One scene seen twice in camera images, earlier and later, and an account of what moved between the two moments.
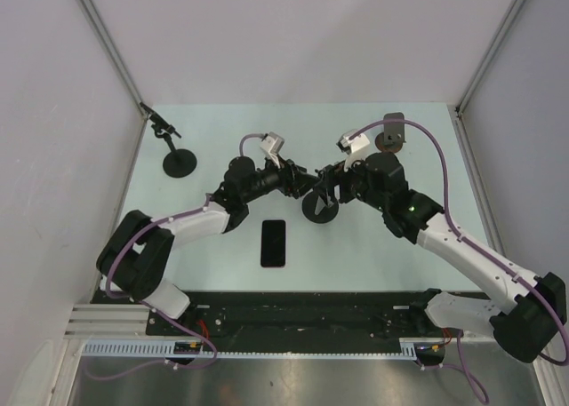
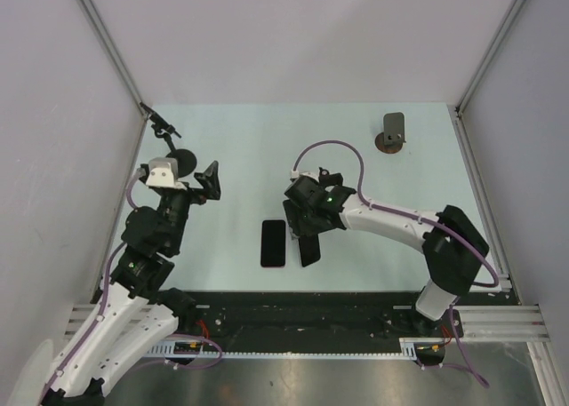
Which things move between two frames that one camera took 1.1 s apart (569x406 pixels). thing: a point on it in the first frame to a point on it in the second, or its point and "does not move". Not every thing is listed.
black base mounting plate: x=296 y=315 does not move
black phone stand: x=180 y=163 does not move
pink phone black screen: x=273 y=245 does not move
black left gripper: x=289 y=176 to x=210 y=181
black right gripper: x=335 y=176 to x=293 y=211
